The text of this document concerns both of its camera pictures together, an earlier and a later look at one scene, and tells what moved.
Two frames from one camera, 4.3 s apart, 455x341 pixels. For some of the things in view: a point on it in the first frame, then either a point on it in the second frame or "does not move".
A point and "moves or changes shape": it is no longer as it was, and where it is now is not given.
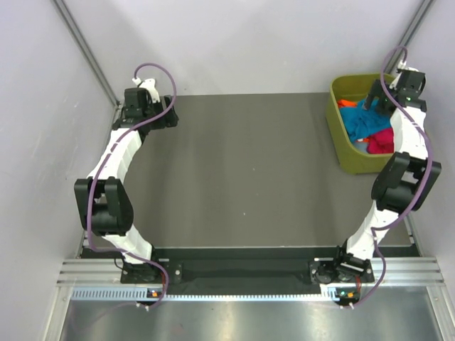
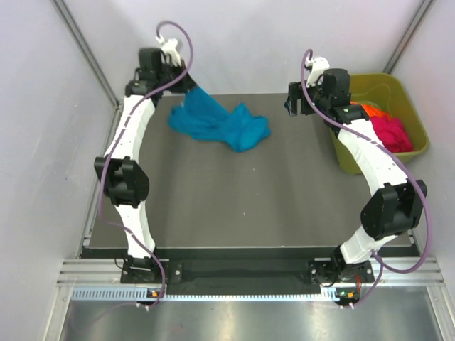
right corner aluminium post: (416, 22) does not move
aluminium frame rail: (398, 271) does not move
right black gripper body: (377, 89) to (296, 92)
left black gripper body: (167, 121) to (169, 72)
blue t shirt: (360, 122) moves or changes shape
